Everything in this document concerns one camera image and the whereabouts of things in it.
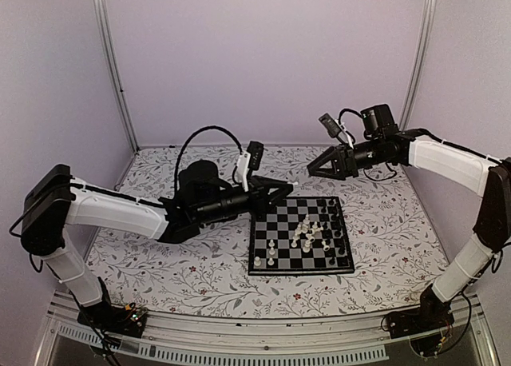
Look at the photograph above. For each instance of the right aluminium frame post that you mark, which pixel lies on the right aluminium frame post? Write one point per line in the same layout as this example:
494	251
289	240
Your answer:
427	23

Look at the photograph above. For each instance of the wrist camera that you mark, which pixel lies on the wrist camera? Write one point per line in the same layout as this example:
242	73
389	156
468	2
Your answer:
247	162
377	122

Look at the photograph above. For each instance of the aluminium rail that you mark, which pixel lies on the aluminium rail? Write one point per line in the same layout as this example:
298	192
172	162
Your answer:
298	326
233	145

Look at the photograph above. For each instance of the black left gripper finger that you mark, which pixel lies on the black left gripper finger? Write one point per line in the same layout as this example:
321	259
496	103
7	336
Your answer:
272	183
275	195

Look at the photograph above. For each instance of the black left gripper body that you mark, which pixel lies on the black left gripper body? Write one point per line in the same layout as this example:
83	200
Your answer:
207	214

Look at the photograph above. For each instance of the aluminium frame post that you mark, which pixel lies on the aluminium frame post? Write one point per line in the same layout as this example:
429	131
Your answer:
427	23
101	11

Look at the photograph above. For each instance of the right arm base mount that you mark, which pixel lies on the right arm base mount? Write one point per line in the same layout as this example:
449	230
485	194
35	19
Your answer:
431	314

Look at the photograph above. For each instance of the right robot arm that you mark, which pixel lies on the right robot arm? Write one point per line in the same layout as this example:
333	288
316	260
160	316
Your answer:
486	178

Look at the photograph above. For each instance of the front aluminium rail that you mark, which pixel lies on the front aluminium rail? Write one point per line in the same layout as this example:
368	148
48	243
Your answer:
298	326

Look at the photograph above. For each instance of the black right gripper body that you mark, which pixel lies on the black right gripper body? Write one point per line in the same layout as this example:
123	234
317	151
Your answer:
352	166

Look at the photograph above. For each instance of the floral patterned table mat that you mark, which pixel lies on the floral patterned table mat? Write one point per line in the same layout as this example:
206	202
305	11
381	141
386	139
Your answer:
393	245

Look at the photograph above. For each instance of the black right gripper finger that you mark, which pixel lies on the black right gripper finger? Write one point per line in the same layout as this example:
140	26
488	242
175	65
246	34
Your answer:
325	161
327	172

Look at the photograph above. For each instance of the left aluminium frame post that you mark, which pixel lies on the left aluminium frame post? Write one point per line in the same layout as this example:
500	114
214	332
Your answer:
101	11

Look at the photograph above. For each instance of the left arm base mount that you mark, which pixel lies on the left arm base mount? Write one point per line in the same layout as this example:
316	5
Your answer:
127	320

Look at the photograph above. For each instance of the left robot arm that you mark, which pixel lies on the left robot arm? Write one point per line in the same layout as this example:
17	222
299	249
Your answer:
60	200

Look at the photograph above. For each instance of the back aluminium rail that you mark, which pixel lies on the back aluminium rail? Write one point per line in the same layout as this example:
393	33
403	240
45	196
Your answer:
233	145

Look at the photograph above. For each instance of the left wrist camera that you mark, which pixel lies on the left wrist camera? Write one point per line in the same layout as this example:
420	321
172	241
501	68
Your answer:
247	162

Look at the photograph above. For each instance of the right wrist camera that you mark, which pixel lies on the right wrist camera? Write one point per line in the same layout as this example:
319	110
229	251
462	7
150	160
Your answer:
377	122

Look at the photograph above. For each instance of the black and white chess board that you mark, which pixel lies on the black and white chess board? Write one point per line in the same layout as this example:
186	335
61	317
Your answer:
310	238

